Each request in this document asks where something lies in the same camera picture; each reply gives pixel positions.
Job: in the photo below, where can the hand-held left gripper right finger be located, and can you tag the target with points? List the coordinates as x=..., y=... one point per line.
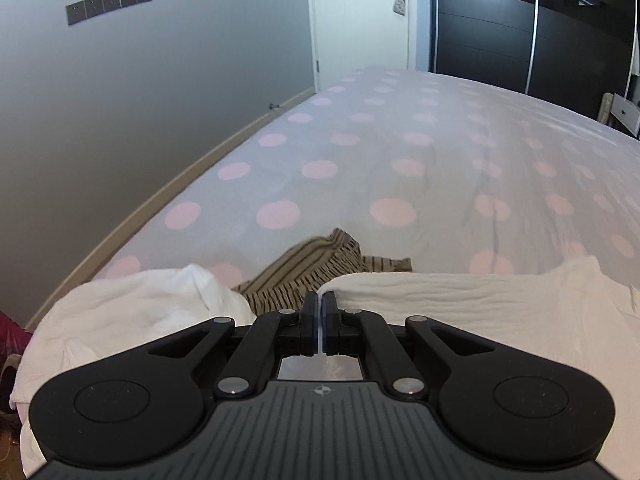
x=329, y=325

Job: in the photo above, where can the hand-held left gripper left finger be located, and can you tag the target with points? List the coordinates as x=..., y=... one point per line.
x=311, y=325

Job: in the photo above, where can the white textured garment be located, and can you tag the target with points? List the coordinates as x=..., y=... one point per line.
x=475, y=305

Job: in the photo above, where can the olive striped pants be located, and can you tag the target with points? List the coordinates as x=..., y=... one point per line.
x=300, y=265

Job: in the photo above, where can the bed with pink-dotted sheet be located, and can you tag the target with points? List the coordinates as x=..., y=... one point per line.
x=400, y=160

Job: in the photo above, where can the red plastic bag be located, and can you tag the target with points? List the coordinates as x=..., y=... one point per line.
x=10, y=335

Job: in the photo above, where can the white door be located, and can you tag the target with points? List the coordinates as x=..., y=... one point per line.
x=360, y=20

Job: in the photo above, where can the dark sliding wardrobe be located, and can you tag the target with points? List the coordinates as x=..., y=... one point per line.
x=480, y=35

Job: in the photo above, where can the small hanging pouch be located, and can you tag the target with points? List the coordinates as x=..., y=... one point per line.
x=399, y=2

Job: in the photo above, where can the white bedside drawer unit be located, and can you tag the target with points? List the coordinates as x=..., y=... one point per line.
x=625, y=112

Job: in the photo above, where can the grey wall switch panel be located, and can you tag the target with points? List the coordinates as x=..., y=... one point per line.
x=110, y=4

